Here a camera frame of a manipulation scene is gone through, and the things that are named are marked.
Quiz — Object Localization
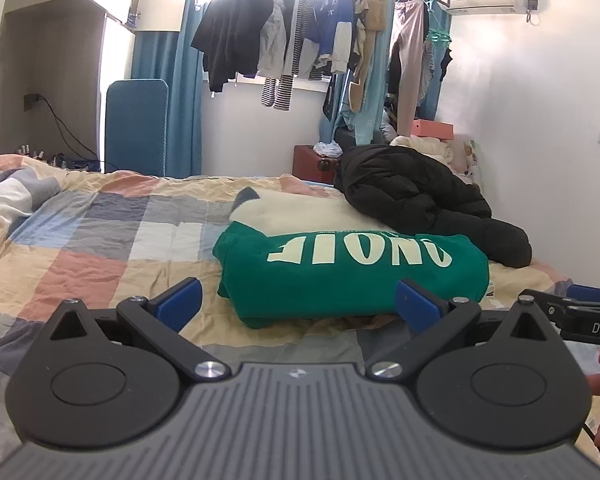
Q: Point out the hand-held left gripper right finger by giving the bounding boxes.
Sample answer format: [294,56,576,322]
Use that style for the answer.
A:
[366,278,552,382]

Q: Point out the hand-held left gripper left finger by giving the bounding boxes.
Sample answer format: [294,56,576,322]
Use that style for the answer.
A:
[47,279,232,382]

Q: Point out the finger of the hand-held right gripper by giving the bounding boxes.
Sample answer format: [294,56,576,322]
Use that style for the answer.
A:
[520,285,600,323]

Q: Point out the green hoodie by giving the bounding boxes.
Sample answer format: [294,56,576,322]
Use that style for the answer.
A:
[214,222,491,330]

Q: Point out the pile of light clothes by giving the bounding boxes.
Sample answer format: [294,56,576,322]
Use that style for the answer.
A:
[390,135,481,181]

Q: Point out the green clothes hangers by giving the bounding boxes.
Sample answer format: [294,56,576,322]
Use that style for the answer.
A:
[426,0,453,48]

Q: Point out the patchwork quilt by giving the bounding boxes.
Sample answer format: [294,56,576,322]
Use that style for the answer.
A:
[0,154,600,461]

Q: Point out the black puffer jacket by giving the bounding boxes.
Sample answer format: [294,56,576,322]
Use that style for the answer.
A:
[334,144,533,268]

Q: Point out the cream plush pillow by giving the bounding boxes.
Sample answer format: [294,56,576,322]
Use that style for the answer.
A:
[229,187,406,236]

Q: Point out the pink box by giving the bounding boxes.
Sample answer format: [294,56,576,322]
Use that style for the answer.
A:
[411,118,455,142]

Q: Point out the red-brown suitcase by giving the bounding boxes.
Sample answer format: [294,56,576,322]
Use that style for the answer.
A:
[293,145,341,183]

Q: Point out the blue padded board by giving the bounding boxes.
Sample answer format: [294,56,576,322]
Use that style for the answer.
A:
[105,78,170,177]

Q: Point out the blue curtain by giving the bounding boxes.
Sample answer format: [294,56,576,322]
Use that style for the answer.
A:
[130,0,206,179]

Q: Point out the light blue hanging cloth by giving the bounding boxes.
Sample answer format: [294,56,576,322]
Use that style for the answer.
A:
[320,0,398,146]

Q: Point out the striped hanging garment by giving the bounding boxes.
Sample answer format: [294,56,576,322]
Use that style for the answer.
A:
[260,0,321,111]

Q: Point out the pink hanging trousers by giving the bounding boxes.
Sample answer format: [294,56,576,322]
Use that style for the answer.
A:
[387,0,428,136]

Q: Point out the black hanging jacket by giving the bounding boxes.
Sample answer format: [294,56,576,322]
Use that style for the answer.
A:
[191,0,286,93]

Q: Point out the grey hanging shirt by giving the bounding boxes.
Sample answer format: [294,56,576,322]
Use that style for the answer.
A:
[256,0,301,78]

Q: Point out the blue hanging garment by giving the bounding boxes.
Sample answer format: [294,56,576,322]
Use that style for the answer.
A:
[310,0,361,81]

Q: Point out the tan hanging garment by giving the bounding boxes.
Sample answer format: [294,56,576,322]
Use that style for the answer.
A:
[347,0,388,113]

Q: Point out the black cable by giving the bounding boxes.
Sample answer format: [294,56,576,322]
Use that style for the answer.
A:
[39,96,103,173]

